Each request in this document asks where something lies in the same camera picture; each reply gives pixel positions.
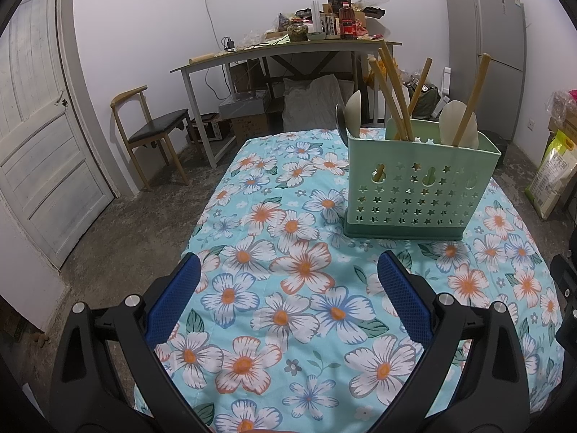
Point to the silver refrigerator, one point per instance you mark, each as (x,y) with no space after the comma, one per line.
(482,31)

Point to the green utensil holder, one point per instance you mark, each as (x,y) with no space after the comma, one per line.
(419,203)

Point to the white rice paddle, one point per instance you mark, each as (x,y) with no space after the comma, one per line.
(450,126)

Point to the wooden rolling pin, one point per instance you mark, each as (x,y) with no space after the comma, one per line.
(202,57)

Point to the grey storage box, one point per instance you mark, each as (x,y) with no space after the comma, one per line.
(243,101)

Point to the yellow-green rice bag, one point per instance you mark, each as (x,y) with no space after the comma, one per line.
(552,176)

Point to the glass jar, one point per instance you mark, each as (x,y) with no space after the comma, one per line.
(297,32)

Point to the floral blue tablecloth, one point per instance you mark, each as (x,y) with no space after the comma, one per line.
(293,234)

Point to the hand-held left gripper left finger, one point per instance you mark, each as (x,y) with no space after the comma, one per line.
(173,297)

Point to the tall cardboard box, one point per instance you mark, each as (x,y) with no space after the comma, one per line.
(248,76)

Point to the metal spoon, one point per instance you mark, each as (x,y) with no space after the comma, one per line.
(341,121)

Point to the clear plastic bag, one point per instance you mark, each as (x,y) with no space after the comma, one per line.
(561,103)

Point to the wooden chair with black seat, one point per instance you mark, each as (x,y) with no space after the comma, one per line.
(157,126)

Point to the white panel door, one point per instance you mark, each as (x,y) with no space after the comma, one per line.
(40,121)

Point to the toaster oven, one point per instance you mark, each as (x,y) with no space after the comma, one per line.
(207,131)

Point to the red bottle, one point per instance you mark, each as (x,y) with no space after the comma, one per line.
(347,22)

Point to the white box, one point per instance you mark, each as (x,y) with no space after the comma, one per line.
(318,18)

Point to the cluttered wooden side table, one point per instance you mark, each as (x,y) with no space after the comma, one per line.
(279,45)

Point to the olive green bag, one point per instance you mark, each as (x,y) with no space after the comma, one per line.
(428,101)

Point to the white sack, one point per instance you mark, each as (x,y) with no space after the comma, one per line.
(311,99)

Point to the black charger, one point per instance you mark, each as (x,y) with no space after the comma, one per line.
(230,44)

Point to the small cardboard box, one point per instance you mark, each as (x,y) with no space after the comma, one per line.
(250,131)

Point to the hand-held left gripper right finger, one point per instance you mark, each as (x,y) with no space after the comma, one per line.
(405,297)

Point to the white plastic ladle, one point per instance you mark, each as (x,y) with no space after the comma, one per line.
(354,112)

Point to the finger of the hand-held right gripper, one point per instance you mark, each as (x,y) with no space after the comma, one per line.
(569,331)
(565,277)

